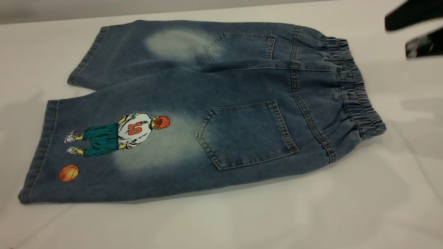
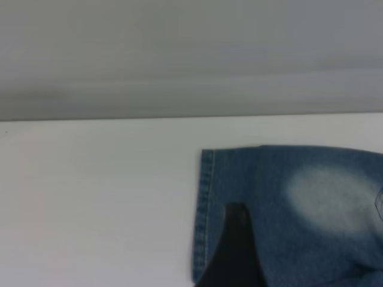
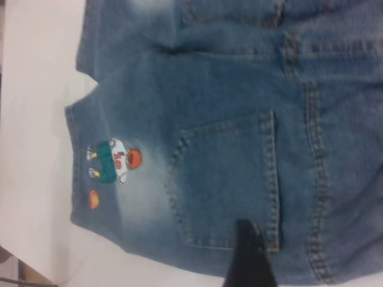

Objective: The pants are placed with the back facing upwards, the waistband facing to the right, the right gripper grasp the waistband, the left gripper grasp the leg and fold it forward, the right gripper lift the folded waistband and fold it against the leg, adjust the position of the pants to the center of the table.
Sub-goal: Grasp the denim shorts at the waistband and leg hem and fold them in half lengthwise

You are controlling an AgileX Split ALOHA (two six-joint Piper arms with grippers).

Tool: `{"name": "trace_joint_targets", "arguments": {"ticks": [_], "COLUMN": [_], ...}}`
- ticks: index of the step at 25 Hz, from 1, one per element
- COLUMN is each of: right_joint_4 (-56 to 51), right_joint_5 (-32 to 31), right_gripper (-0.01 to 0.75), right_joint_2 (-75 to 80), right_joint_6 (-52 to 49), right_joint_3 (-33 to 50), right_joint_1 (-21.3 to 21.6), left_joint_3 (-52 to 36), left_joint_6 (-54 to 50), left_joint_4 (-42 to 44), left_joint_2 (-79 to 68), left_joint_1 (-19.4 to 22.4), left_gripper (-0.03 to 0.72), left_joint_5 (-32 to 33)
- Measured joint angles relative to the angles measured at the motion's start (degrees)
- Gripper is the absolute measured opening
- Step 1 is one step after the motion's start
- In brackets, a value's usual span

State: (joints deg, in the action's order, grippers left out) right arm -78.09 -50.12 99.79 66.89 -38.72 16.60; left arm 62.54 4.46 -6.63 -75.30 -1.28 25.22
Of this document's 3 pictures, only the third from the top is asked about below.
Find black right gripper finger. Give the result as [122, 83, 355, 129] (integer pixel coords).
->
[220, 219, 279, 287]

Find blue denim shorts with print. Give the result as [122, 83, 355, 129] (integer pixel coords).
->
[64, 0, 383, 287]

